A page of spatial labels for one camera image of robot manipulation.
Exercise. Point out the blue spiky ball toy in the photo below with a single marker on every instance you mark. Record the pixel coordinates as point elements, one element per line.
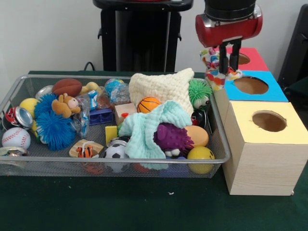
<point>55,130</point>

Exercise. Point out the yellow smiley ball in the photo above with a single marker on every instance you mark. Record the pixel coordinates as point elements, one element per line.
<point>199,152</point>

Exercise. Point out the small soccer ball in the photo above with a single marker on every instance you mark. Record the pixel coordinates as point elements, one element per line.
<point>115,151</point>

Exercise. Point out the cream knitted cloth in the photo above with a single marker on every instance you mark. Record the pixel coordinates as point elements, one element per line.
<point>161,86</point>

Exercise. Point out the small orange basketball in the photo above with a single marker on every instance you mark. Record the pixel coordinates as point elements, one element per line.
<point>148,104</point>

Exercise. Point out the polka dot patterned cloth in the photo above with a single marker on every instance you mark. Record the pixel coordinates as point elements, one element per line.
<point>213,60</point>

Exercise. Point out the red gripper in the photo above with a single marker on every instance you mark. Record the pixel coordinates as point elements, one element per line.
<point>228,31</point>

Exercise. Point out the purple spiky toy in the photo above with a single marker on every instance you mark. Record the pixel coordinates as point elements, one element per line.
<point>172,137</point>

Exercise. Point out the green spiky ball toy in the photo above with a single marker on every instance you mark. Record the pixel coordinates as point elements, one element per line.
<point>199,90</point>

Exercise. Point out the mint green knitted cloth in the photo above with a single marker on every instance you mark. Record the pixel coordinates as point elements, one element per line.
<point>142,130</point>

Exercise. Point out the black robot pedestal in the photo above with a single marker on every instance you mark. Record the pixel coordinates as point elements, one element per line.
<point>139,36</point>

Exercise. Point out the small baseball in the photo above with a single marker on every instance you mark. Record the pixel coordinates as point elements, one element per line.
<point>15,137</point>

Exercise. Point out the wooden box with three holes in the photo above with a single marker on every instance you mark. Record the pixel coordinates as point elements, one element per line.
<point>262,163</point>

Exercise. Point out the black panel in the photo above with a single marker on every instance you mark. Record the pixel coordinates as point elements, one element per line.
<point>296,48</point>

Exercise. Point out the clear mesh bin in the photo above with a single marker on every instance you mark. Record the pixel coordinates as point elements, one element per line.
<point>144,168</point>

